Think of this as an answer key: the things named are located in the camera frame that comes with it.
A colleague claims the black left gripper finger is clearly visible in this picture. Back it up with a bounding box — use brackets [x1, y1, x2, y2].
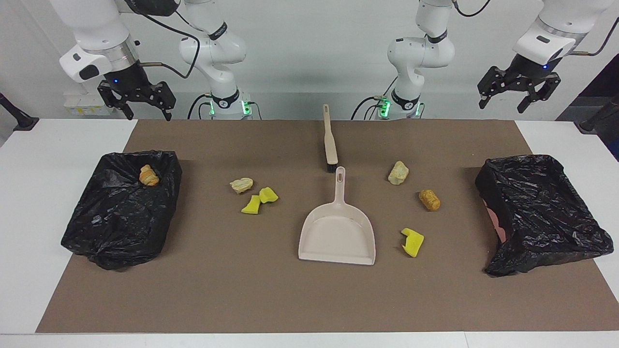
[478, 67, 511, 109]
[517, 72, 561, 114]

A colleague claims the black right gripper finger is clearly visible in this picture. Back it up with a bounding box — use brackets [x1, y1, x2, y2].
[143, 82, 176, 121]
[98, 81, 134, 120]

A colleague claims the tan bread chunk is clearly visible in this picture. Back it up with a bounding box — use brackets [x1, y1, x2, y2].
[388, 161, 410, 185]

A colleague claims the brown bread roll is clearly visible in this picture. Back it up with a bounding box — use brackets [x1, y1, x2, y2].
[418, 189, 441, 211]

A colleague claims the beige brush with black bristles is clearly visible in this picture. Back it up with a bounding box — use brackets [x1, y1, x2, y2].
[323, 104, 339, 174]

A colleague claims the yellow sponge with green backing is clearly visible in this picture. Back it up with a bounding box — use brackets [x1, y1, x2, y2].
[400, 228, 425, 258]

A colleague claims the beige plastic dustpan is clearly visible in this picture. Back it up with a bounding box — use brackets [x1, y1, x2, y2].
[298, 167, 376, 265]

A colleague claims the black bag lined bin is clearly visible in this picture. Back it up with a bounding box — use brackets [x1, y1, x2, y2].
[61, 150, 183, 270]

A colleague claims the black trash bag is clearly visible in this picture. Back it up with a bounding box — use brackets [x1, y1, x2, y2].
[475, 155, 614, 277]

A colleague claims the pink plastic bin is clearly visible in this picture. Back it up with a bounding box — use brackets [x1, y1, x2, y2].
[486, 201, 506, 245]

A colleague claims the black stand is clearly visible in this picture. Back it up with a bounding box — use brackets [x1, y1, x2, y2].
[579, 94, 619, 133]
[0, 93, 39, 132]

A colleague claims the striped orange croissant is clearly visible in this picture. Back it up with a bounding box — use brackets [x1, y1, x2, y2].
[139, 165, 160, 187]

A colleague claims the brown table mat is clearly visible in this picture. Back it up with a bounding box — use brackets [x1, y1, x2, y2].
[36, 119, 619, 334]

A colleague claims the black base cable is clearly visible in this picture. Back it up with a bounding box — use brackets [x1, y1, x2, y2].
[351, 96, 387, 120]
[187, 94, 214, 120]

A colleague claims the white wall socket box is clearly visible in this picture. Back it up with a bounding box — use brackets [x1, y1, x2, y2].
[64, 93, 117, 116]

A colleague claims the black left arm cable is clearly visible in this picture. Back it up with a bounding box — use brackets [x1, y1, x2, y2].
[452, 0, 619, 58]

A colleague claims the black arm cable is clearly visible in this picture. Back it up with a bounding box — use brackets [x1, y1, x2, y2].
[116, 0, 201, 80]
[452, 0, 619, 58]

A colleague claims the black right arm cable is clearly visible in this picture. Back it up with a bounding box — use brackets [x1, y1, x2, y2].
[116, 0, 201, 80]

